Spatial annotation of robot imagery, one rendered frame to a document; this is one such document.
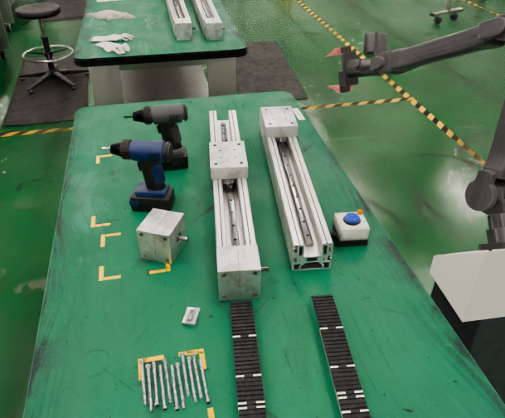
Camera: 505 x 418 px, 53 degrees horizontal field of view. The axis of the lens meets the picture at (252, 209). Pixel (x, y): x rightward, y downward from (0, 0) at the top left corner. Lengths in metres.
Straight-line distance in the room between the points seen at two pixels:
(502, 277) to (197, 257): 0.73
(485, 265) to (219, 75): 2.13
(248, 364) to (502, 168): 0.73
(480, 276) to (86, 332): 0.87
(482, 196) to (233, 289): 0.62
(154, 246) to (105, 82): 1.76
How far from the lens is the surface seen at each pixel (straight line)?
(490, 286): 1.23
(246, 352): 1.09
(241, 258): 1.20
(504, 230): 1.30
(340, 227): 1.37
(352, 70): 1.67
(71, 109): 4.21
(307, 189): 1.46
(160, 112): 1.64
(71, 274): 1.37
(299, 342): 1.15
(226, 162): 1.50
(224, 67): 2.97
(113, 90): 2.98
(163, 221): 1.33
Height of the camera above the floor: 1.66
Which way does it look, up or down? 36 degrees down
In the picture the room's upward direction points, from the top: straight up
